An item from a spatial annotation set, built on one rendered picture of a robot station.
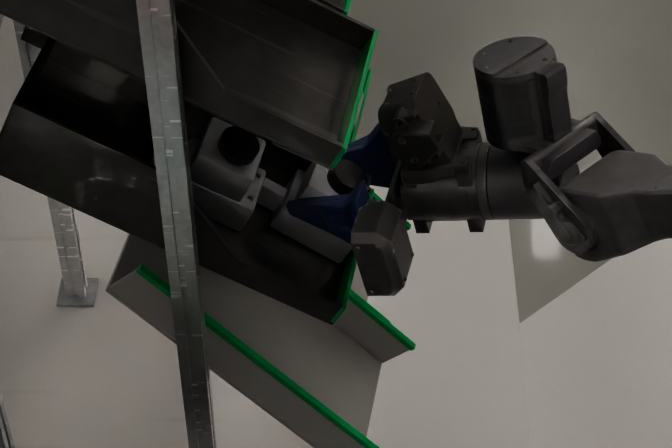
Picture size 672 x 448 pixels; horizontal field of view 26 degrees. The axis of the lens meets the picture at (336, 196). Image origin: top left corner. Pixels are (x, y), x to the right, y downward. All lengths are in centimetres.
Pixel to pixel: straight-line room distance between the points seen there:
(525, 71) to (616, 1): 246
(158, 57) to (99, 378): 64
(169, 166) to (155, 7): 13
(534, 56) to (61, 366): 69
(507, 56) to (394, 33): 228
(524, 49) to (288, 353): 37
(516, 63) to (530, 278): 177
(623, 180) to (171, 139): 30
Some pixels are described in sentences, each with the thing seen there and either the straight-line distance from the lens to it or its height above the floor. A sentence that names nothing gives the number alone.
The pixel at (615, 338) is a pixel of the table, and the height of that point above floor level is 86.
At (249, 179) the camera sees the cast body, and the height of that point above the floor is 129.
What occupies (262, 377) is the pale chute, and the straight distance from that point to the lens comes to 117.
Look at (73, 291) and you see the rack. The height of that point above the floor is 87.
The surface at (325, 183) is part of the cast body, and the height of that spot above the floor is 127.
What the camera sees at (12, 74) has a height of 50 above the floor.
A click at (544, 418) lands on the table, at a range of 147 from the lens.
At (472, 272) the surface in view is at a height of 86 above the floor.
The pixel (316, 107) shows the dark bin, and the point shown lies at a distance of 101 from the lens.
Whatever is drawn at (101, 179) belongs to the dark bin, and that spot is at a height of 131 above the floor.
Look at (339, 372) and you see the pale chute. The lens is 128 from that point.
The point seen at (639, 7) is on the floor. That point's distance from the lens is 344.
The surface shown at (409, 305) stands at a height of 86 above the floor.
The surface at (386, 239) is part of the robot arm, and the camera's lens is 101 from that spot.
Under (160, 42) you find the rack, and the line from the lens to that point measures 91.
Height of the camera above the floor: 202
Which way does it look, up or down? 44 degrees down
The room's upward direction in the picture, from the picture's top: straight up
